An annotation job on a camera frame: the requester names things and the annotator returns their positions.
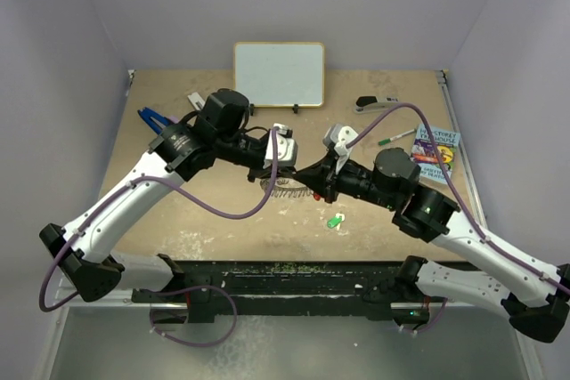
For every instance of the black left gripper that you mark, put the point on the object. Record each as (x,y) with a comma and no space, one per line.
(259,173)

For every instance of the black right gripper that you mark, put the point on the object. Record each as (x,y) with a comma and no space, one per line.
(323,177)

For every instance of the large metal key ring disc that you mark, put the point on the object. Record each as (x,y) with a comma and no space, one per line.
(288,188)

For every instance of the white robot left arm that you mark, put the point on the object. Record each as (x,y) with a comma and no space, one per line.
(84,248)

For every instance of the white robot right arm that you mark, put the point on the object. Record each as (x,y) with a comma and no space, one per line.
(531,294)

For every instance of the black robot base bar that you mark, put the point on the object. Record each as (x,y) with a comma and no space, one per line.
(287,288)

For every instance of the green capped marker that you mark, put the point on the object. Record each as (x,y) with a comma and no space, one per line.
(396,137)

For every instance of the black grey stapler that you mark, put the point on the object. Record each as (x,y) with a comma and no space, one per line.
(373,103)

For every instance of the white staple remover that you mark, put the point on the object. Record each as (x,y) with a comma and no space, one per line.
(196,101)

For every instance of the small whiteboard on stand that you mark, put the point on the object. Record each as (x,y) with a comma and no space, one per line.
(280,74)

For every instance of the blue stapler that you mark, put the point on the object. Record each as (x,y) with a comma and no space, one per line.
(155,121)

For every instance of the blue treehouse book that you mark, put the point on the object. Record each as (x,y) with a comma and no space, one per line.
(423,152)

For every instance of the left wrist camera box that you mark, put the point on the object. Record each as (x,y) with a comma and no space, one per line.
(281,147)

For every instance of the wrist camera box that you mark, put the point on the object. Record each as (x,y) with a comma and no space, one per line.
(336,139)
(281,147)

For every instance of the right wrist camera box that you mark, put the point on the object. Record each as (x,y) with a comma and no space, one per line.
(336,139)

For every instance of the aluminium frame rail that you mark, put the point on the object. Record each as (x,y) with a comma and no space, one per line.
(114,299)

